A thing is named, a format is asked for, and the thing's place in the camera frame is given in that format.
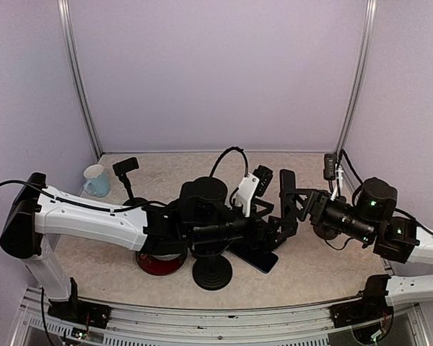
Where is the left aluminium frame post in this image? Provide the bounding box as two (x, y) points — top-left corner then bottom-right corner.
(57, 0), (104, 160)

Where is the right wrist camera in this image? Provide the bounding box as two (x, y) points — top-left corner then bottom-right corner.
(323, 153), (338, 181)

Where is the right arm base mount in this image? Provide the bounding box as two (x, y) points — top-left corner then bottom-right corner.
(329, 274), (394, 328)

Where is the round-base plate phone stand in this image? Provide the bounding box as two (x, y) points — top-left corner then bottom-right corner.
(313, 223), (341, 241)

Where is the aluminium frame post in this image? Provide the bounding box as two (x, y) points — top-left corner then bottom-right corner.
(57, 0), (104, 160)
(335, 0), (378, 153)

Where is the red floral plate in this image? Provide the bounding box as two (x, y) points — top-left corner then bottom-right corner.
(135, 252), (188, 276)

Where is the left camera cable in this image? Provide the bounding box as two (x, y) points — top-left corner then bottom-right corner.
(208, 146), (249, 179)

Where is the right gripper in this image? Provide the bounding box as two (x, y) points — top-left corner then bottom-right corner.
(281, 188), (377, 244)

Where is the right camera cable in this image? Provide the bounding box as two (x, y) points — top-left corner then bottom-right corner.
(338, 148), (364, 188)

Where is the black pole phone stand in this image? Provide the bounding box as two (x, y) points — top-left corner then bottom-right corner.
(192, 254), (233, 291)
(113, 157), (146, 206)

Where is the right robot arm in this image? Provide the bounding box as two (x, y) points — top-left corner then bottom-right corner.
(280, 169), (433, 320)

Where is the camera cable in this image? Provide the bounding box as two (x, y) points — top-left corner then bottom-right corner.
(338, 148), (364, 188)
(208, 146), (249, 179)

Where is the right aluminium frame post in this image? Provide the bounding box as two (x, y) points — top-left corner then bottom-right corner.
(335, 0), (378, 153)

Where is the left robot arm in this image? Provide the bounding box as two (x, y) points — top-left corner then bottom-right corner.
(0, 172), (298, 321)

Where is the light blue mug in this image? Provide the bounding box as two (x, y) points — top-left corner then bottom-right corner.
(83, 164), (110, 198)

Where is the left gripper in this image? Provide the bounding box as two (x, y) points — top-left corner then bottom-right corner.
(188, 202), (299, 254)

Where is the blue-edged black smartphone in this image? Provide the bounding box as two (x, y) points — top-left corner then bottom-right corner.
(229, 245), (279, 274)

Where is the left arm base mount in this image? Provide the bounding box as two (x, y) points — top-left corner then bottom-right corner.
(48, 278), (112, 329)

